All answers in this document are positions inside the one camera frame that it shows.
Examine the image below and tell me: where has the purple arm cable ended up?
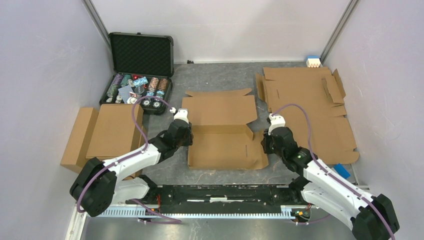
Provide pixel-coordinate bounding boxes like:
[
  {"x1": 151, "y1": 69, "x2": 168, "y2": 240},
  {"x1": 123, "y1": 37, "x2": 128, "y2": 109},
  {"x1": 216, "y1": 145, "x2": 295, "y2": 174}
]
[
  {"x1": 76, "y1": 96, "x2": 183, "y2": 225},
  {"x1": 271, "y1": 103, "x2": 397, "y2": 240}
]

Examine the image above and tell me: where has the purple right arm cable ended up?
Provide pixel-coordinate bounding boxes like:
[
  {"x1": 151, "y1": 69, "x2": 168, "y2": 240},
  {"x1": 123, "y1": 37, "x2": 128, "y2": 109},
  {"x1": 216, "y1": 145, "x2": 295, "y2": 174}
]
[{"x1": 271, "y1": 103, "x2": 397, "y2": 240}]

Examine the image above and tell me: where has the lower flat cardboard sheet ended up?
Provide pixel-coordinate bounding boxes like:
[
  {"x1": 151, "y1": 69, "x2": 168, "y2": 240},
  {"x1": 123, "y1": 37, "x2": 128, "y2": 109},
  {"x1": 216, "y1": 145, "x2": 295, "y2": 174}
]
[{"x1": 255, "y1": 67, "x2": 360, "y2": 165}]

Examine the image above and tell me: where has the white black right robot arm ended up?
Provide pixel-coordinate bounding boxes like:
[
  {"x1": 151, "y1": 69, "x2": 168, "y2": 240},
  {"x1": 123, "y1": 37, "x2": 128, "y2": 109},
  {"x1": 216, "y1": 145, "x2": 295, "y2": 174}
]
[{"x1": 261, "y1": 127, "x2": 400, "y2": 240}]

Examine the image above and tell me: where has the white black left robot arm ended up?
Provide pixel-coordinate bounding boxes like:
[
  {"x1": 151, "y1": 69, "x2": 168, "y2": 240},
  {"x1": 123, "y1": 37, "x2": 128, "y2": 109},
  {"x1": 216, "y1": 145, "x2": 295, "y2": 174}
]
[{"x1": 69, "y1": 117, "x2": 193, "y2": 217}]

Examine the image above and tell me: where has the blue green striped block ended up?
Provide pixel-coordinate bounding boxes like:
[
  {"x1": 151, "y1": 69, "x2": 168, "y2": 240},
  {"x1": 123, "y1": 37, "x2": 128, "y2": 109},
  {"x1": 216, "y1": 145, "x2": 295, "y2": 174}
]
[{"x1": 332, "y1": 163, "x2": 351, "y2": 179}]

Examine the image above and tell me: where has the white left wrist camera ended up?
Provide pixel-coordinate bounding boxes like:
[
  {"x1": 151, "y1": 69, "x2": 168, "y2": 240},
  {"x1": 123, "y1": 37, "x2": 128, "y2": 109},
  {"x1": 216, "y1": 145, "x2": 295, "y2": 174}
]
[{"x1": 169, "y1": 107, "x2": 189, "y2": 123}]

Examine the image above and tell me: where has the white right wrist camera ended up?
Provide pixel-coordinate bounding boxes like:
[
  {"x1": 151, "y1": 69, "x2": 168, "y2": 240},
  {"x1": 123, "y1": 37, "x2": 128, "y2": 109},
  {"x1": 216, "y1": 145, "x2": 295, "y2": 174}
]
[{"x1": 267, "y1": 113, "x2": 286, "y2": 136}]

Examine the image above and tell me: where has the black poker chip case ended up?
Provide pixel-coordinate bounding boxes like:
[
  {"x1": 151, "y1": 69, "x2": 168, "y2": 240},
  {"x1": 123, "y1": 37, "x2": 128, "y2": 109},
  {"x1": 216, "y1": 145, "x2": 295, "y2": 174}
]
[{"x1": 99, "y1": 32, "x2": 175, "y2": 115}]

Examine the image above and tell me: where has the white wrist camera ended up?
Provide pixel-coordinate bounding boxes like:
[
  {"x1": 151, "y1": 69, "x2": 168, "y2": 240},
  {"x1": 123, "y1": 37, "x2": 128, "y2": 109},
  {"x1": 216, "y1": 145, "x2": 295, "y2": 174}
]
[
  {"x1": 267, "y1": 113, "x2": 286, "y2": 136},
  {"x1": 169, "y1": 107, "x2": 189, "y2": 123}
]

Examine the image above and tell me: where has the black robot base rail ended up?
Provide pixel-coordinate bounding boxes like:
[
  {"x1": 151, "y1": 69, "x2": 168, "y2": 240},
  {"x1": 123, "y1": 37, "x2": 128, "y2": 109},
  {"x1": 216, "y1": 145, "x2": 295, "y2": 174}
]
[{"x1": 140, "y1": 184, "x2": 312, "y2": 214}]

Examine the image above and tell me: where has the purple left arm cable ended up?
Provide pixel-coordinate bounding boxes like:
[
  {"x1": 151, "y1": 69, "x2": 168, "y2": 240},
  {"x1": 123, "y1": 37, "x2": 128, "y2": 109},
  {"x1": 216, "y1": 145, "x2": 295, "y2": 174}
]
[{"x1": 76, "y1": 96, "x2": 183, "y2": 225}]

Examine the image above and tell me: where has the white blue toy block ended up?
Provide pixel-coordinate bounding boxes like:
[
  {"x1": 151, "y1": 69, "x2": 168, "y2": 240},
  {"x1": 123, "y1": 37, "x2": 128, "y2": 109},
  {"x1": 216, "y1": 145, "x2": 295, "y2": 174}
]
[{"x1": 305, "y1": 55, "x2": 322, "y2": 68}]

